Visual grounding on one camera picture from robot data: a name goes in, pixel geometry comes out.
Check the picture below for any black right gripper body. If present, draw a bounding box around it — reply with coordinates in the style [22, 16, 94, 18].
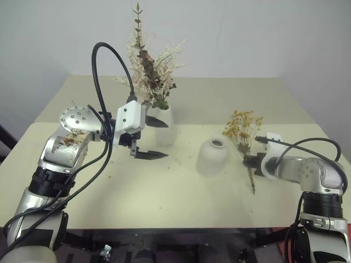
[250, 153, 266, 178]

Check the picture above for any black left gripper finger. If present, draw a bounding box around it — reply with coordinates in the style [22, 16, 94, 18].
[145, 115, 169, 129]
[135, 150, 169, 161]

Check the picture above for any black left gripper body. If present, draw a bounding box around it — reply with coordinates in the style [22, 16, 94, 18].
[119, 104, 149, 158]

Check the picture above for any yellow dried flower bouquet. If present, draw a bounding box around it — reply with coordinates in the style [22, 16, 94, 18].
[222, 110, 264, 195]

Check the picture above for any white pink dried flower bouquet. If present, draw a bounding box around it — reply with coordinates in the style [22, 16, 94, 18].
[114, 1, 189, 110]

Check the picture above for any tall white vase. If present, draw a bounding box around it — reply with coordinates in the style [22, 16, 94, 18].
[155, 105, 176, 146]

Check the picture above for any short white vase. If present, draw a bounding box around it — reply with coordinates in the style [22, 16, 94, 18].
[196, 134, 229, 176]

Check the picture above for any dark furniture piece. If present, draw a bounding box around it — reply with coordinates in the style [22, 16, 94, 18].
[0, 124, 19, 165]

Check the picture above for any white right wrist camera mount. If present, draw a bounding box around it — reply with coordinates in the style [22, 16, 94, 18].
[259, 131, 284, 181]

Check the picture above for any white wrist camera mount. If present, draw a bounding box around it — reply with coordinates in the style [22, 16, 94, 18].
[259, 131, 284, 181]
[112, 100, 145, 148]

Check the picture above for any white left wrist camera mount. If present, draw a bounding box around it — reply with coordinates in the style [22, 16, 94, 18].
[112, 100, 145, 148]

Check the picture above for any black table frame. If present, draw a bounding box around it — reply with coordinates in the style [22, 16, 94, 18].
[59, 226, 293, 263]

